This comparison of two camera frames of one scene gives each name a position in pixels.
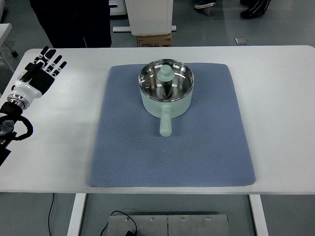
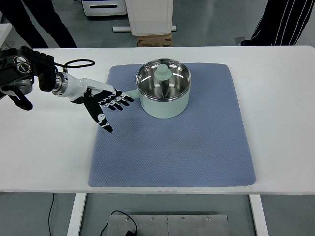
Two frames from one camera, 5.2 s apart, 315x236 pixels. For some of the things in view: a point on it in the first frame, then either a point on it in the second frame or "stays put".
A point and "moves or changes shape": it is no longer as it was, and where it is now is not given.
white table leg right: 259,215 stays put
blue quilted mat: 208,146 stays put
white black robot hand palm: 32,89 → 66,85
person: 255,7 → 283,22
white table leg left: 76,217 stays put
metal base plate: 170,225 stays put
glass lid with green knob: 166,79 stays put
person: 75,23 → 43,13
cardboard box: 158,41 stays put
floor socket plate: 241,41 stays put
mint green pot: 166,87 moves or changes shape
